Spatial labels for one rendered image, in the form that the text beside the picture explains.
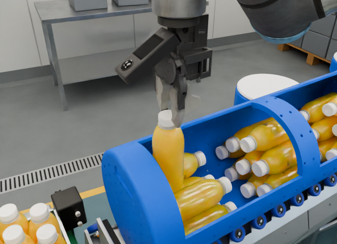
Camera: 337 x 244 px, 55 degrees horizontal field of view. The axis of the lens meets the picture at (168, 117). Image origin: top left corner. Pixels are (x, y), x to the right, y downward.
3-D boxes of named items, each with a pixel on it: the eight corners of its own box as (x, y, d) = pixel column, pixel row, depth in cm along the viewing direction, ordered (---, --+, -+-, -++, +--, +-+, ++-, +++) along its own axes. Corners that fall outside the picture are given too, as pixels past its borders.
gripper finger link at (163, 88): (184, 111, 69) (190, 75, 63) (161, 118, 66) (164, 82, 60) (177, 102, 71) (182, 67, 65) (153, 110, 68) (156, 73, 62)
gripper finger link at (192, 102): (205, 125, 63) (203, 80, 60) (180, 134, 61) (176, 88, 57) (196, 120, 66) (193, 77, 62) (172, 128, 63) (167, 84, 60)
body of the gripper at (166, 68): (211, 80, 61) (216, 14, 54) (172, 91, 57) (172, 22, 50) (188, 66, 66) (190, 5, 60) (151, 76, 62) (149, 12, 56)
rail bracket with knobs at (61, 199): (90, 231, 90) (85, 205, 85) (64, 242, 87) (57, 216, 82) (79, 207, 97) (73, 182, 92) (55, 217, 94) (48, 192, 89)
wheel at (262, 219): (269, 215, 86) (264, 214, 88) (256, 210, 84) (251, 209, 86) (266, 232, 85) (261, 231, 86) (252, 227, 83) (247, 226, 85)
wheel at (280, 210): (289, 204, 89) (283, 203, 91) (276, 198, 88) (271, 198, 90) (285, 220, 88) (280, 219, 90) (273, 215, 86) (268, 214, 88)
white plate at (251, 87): (225, 90, 132) (224, 93, 133) (292, 111, 118) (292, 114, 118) (254, 68, 151) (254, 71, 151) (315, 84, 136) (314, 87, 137)
